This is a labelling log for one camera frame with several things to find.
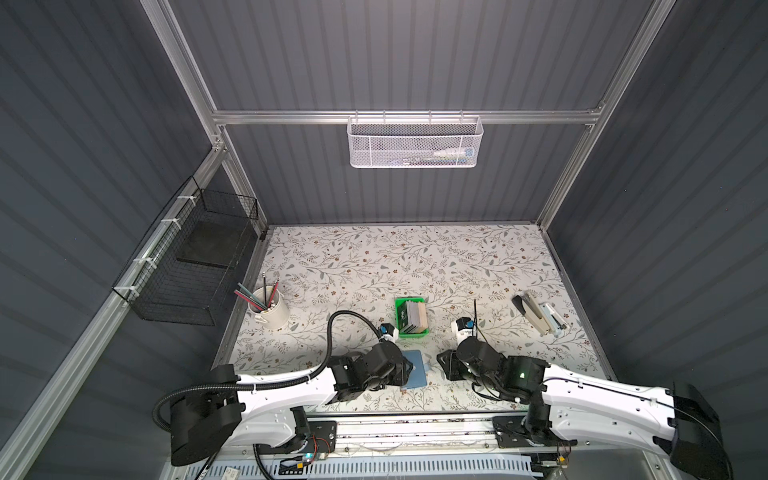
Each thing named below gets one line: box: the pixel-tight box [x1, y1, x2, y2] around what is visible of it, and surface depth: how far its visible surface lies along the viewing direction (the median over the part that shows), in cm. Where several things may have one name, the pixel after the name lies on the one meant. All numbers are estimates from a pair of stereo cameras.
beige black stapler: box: [511, 291, 551, 335], surface depth 96 cm
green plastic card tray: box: [394, 296, 429, 338], surface depth 93 cm
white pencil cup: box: [248, 286, 290, 329], surface depth 91 cm
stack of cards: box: [398, 300, 428, 333], surface depth 93 cm
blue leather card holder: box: [402, 350, 427, 389], surface depth 86 cm
